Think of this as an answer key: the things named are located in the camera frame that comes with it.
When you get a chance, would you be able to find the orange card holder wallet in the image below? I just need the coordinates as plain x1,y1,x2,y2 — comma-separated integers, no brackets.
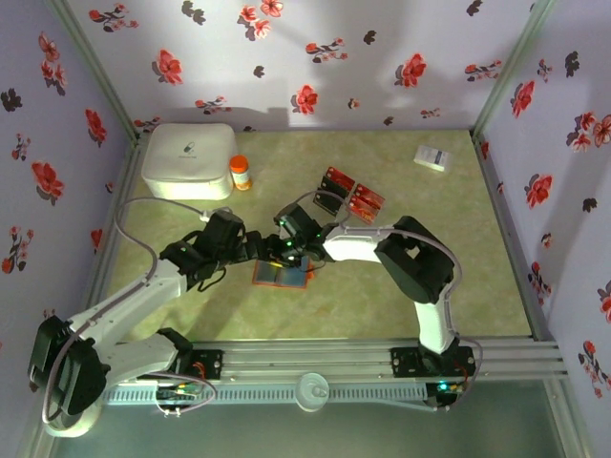
251,257,316,291

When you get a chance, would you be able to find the black VIP card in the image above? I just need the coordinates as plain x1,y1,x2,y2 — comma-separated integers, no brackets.
318,177,350,199
255,260,284,286
312,189,344,217

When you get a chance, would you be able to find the red VIP card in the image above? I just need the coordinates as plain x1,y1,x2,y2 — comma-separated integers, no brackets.
325,166,357,190
347,194,383,226
353,182,386,204

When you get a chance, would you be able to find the orange pill bottle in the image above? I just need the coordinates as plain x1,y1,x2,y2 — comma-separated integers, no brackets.
229,155,253,192

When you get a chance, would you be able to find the white pill case box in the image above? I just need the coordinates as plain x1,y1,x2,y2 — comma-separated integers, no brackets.
140,122,237,201

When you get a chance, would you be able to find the green circuit board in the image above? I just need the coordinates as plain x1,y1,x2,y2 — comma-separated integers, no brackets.
426,379,468,412
153,380,204,417

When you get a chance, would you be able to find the white round knob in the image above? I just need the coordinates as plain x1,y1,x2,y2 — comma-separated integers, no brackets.
294,372,330,412

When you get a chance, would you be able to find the small white carton box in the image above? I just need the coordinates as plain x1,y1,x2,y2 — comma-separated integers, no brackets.
412,144,452,173

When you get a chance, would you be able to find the clear tape roll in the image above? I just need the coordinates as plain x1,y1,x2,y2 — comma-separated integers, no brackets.
45,400,104,439

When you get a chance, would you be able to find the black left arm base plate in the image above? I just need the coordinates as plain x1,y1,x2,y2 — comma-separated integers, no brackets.
180,347,224,382

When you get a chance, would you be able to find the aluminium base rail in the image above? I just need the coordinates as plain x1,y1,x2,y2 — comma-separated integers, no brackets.
45,336,569,383

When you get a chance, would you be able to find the grey left arm cable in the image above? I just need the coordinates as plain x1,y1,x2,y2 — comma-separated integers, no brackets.
41,197,216,426

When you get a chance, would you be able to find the aluminium side rail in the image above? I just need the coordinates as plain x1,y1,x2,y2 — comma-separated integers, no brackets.
71,133,147,345
470,131,559,343

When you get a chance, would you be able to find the slotted grey cable duct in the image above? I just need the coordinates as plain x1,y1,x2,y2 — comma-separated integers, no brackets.
102,383,429,406

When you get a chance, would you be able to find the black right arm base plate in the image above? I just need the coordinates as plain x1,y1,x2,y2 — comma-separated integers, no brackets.
390,346,477,381

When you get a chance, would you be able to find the aluminium corner post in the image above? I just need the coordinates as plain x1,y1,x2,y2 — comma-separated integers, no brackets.
472,0,558,137
47,0,142,139

